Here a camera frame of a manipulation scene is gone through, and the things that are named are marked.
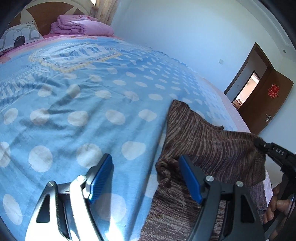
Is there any brown striped knit sweater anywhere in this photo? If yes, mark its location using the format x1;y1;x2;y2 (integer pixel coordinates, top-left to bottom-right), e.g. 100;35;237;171
140;100;267;240

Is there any folded purple quilt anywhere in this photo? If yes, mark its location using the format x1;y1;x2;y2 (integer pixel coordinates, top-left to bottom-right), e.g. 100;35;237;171
50;15;114;37

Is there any brown wooden door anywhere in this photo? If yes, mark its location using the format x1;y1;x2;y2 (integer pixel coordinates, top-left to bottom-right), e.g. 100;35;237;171
238;70;293;135

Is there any right hand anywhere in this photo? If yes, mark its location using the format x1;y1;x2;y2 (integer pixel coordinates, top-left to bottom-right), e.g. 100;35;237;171
263;184;292;223

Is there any red double happiness decal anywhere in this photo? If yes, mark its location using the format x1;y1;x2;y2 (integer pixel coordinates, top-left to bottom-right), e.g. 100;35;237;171
268;84;280;99

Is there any grey patterned pillow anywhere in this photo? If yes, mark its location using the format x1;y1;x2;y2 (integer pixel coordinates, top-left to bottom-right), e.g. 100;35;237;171
0;23;43;56

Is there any beige curtain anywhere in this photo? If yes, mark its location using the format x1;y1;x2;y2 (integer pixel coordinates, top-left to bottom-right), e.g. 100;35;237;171
90;0;119;26

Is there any blue polka dot bedspread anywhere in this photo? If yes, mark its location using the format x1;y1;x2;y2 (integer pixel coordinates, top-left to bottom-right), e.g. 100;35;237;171
1;35;248;240

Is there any wooden headboard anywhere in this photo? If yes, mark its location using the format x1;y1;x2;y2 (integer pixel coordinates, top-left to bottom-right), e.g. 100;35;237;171
6;0;96;36

